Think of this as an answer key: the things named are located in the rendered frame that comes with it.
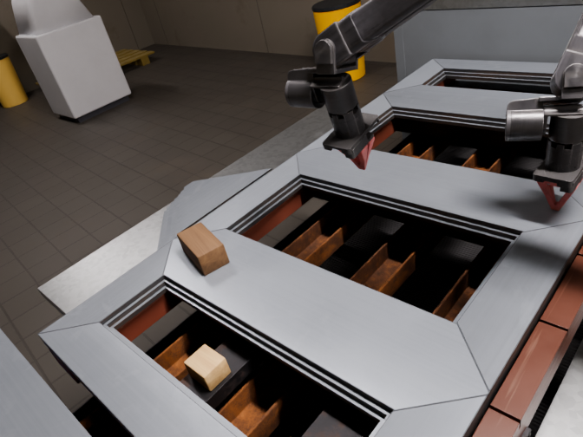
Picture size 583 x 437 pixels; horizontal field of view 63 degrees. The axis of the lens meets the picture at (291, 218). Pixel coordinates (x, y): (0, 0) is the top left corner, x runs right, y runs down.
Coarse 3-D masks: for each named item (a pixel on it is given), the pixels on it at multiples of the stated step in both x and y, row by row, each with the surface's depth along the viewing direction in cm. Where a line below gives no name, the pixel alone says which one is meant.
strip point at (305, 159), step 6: (312, 150) 134; (318, 150) 133; (324, 150) 132; (300, 156) 132; (306, 156) 132; (312, 156) 131; (318, 156) 130; (300, 162) 129; (306, 162) 129; (312, 162) 128; (300, 168) 126; (306, 168) 126
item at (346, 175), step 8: (376, 152) 125; (384, 152) 124; (368, 160) 122; (376, 160) 121; (344, 168) 121; (352, 168) 121; (368, 168) 119; (328, 176) 120; (336, 176) 119; (344, 176) 118; (352, 176) 117; (360, 176) 117; (344, 184) 115
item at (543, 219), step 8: (560, 192) 95; (568, 200) 93; (544, 208) 92; (568, 208) 91; (576, 208) 90; (536, 216) 91; (544, 216) 90; (552, 216) 90; (560, 216) 89; (568, 216) 89; (536, 224) 89; (544, 224) 88; (552, 224) 88; (560, 224) 87
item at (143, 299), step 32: (480, 128) 130; (288, 192) 121; (352, 192) 113; (448, 224) 98; (480, 224) 94; (160, 288) 99; (480, 288) 80; (128, 320) 95; (224, 320) 88; (288, 352) 77; (320, 384) 72; (384, 416) 65; (480, 416) 63
